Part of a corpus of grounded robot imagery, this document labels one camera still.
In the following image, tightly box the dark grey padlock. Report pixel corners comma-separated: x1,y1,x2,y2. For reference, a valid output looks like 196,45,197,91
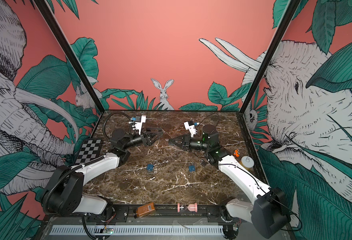
199,160,207,167

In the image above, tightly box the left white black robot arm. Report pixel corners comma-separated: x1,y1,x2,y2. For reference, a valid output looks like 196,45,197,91
40,128,164,217

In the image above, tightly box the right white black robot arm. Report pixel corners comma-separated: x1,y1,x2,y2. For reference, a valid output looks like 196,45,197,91
168,125,291,239

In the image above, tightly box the orange toy car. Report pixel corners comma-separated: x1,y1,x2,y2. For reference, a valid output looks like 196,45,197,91
233,150,239,158

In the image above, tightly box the black white checkerboard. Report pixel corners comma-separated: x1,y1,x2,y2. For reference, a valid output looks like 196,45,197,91
75,138,103,165

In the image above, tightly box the pink hourglass spool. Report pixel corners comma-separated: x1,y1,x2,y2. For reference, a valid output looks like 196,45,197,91
177,203,198,213

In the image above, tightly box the yellow orange can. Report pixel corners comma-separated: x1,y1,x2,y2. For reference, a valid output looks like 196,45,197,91
240,156,255,170

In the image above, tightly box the orange brown box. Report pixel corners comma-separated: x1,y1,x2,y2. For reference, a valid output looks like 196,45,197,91
134,202,156,218

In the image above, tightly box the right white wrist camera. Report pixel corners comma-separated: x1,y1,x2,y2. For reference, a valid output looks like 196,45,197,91
184,120,200,138

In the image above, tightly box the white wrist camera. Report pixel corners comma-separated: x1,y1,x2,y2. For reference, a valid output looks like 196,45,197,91
184,120,200,138
129,115,147,135

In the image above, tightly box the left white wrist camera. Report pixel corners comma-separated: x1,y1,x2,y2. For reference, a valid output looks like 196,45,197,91
129,115,147,135

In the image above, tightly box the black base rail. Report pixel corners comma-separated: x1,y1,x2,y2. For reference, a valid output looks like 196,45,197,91
103,204,287,223

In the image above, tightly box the white slotted cable duct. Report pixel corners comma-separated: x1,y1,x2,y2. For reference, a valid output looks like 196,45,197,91
49,225,224,236

